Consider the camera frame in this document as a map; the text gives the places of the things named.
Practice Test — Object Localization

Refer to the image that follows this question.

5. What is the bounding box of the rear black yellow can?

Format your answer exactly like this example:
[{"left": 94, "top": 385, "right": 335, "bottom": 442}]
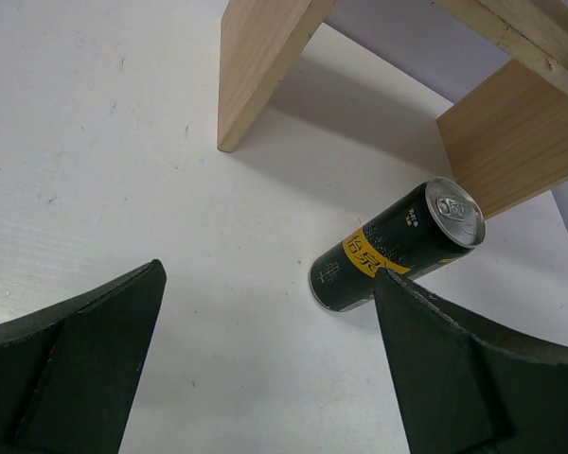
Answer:
[{"left": 309, "top": 177, "right": 486, "bottom": 312}]

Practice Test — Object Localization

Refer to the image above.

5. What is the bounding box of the wooden three-tier shelf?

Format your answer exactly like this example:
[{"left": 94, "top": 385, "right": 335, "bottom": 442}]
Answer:
[{"left": 217, "top": 1, "right": 568, "bottom": 217}]

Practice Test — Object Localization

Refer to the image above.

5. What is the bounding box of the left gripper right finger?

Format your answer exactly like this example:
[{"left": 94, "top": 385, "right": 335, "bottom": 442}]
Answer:
[{"left": 375, "top": 270, "right": 568, "bottom": 453}]

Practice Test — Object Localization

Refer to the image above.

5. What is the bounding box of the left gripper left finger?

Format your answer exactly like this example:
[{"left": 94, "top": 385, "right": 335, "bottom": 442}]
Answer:
[{"left": 0, "top": 260, "right": 167, "bottom": 453}]

